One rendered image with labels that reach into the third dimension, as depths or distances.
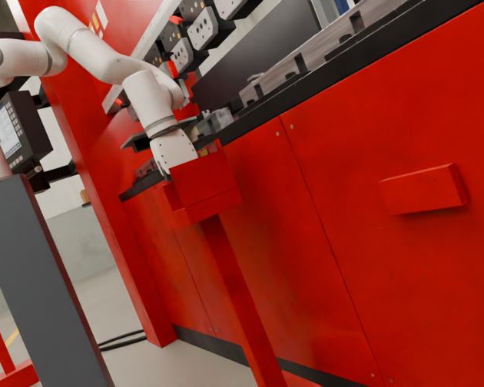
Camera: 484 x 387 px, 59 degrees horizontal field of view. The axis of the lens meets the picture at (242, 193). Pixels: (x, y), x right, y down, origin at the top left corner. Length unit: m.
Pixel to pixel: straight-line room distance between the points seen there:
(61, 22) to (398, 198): 0.95
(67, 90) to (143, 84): 1.49
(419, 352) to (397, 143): 0.47
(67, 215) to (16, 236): 7.26
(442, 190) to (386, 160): 0.13
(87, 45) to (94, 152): 1.32
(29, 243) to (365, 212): 1.08
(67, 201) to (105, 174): 6.36
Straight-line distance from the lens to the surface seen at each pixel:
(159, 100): 1.11
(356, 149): 0.90
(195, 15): 1.47
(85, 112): 2.55
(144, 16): 1.81
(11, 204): 1.58
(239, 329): 1.23
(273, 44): 2.02
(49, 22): 1.32
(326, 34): 1.06
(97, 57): 1.20
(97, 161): 2.48
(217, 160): 1.11
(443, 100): 0.77
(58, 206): 8.83
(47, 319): 1.58
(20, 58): 1.39
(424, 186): 0.80
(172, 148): 1.10
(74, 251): 8.81
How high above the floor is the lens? 0.73
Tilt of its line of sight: 2 degrees down
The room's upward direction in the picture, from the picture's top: 22 degrees counter-clockwise
